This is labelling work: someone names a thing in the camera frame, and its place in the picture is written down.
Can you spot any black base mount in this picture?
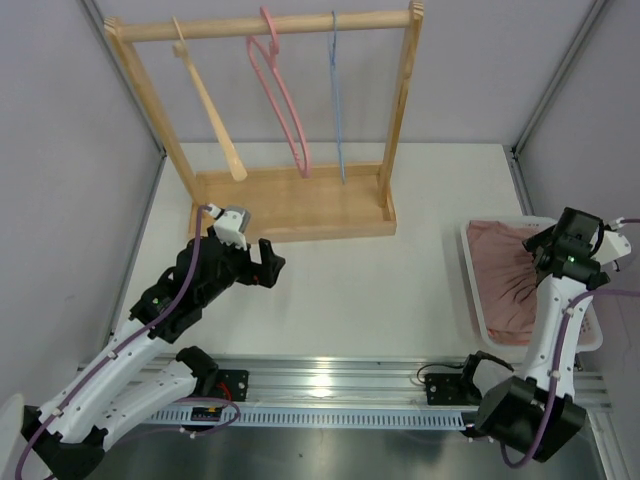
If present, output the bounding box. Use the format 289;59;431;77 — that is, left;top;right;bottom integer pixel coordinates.
210;369;250;402
416;363;481;406

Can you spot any pink pleated skirt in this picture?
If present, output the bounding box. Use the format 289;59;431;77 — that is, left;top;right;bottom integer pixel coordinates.
466;220;541;346

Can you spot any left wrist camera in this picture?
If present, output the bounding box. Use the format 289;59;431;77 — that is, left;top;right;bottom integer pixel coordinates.
207;203;251;251

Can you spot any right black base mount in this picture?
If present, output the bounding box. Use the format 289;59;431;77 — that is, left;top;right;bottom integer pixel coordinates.
416;363;481;406

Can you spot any white plastic basket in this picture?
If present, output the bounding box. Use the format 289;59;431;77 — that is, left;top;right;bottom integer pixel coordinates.
459;215;604;354

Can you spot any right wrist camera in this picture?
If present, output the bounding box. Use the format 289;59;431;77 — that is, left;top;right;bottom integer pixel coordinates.
594;217;632;271

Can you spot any pink plastic hanger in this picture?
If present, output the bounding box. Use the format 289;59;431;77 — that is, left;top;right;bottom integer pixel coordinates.
245;6;312;179

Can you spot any cream plastic hanger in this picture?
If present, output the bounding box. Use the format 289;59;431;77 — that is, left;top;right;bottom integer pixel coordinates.
172;16;248;182

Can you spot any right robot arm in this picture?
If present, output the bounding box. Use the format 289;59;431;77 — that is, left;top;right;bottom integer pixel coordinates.
456;208;612;469

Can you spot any white slotted cable duct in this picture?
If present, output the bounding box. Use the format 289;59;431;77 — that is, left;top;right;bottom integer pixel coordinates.
144;405;475;431

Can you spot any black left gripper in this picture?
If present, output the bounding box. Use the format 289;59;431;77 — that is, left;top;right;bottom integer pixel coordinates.
198;234;284;306

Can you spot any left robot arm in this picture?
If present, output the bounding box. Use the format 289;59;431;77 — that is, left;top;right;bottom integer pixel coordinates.
18;233;286;479

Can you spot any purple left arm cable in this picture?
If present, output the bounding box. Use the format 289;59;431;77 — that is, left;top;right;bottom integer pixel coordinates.
13;202;241;479

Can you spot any blue wire hanger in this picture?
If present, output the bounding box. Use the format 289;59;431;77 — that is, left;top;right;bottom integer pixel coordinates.
328;11;346;185

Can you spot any aluminium mounting rail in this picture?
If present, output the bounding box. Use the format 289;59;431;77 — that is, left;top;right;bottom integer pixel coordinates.
74;353;614;412

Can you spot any wooden clothes rack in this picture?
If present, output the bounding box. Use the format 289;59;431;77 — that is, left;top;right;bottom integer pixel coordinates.
104;1;424;242

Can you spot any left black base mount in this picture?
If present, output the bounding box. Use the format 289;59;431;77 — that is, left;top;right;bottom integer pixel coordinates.
210;369;250;402

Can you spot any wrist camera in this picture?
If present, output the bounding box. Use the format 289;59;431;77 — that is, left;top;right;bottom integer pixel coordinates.
594;217;632;271
207;203;251;251

